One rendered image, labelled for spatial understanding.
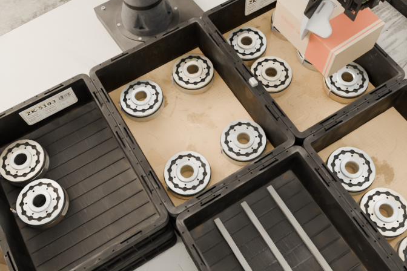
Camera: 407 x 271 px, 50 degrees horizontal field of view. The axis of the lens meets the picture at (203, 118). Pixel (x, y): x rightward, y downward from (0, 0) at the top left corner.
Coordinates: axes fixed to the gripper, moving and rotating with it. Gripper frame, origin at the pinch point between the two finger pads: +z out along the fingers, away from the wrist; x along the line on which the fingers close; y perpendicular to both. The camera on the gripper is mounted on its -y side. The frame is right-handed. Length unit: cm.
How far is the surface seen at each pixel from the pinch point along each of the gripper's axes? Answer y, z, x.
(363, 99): 12.6, 16.7, 3.8
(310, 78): -1.8, 26.8, 4.0
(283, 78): -4.2, 23.7, -3.1
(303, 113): 4.7, 26.8, -3.9
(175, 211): 9.8, 16.8, -42.3
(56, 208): -7, 24, -62
